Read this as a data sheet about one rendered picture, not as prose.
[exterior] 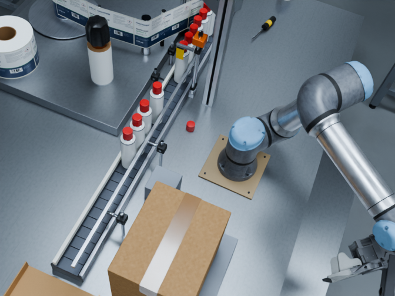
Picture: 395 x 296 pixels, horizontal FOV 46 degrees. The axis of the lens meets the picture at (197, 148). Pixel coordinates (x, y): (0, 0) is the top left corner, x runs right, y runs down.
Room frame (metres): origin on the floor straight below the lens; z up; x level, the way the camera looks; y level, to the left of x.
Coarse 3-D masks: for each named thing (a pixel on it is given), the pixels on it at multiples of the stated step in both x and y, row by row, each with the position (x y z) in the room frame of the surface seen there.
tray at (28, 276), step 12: (24, 264) 0.44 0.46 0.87; (24, 276) 0.42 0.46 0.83; (36, 276) 0.42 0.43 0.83; (48, 276) 0.43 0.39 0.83; (12, 288) 0.37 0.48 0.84; (24, 288) 0.38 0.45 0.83; (36, 288) 0.39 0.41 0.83; (48, 288) 0.39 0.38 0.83; (60, 288) 0.40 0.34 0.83; (72, 288) 0.41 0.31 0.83
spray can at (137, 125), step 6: (138, 114) 0.94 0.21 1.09; (132, 120) 0.92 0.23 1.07; (138, 120) 0.91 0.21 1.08; (132, 126) 0.91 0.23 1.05; (138, 126) 0.91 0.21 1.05; (144, 126) 0.92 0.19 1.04; (138, 132) 0.90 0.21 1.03; (144, 132) 0.92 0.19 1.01; (138, 138) 0.90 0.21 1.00; (144, 138) 0.92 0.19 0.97; (138, 144) 0.90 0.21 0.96; (138, 150) 0.90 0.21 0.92; (144, 150) 0.92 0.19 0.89
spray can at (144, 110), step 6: (144, 102) 0.99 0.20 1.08; (138, 108) 0.99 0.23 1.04; (144, 108) 0.97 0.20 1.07; (150, 108) 1.00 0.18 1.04; (144, 114) 0.97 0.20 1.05; (150, 114) 0.98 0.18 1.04; (144, 120) 0.96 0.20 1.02; (150, 120) 0.98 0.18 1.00; (150, 126) 0.98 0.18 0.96; (150, 138) 0.99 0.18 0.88
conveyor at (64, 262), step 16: (208, 48) 1.52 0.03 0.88; (176, 96) 1.21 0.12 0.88; (160, 128) 1.04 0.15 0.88; (112, 176) 0.80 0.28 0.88; (128, 176) 0.81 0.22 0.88; (112, 192) 0.74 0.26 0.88; (96, 208) 0.67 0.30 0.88; (112, 208) 0.68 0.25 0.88; (80, 240) 0.55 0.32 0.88; (96, 240) 0.56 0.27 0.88; (64, 256) 0.49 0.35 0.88
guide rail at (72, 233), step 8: (168, 80) 1.27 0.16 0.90; (120, 152) 0.88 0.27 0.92; (112, 168) 0.81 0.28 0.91; (104, 184) 0.75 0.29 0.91; (96, 192) 0.71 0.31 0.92; (88, 208) 0.65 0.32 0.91; (80, 216) 0.61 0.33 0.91; (80, 224) 0.59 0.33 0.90; (72, 232) 0.56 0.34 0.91; (64, 248) 0.50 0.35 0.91; (56, 256) 0.47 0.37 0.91
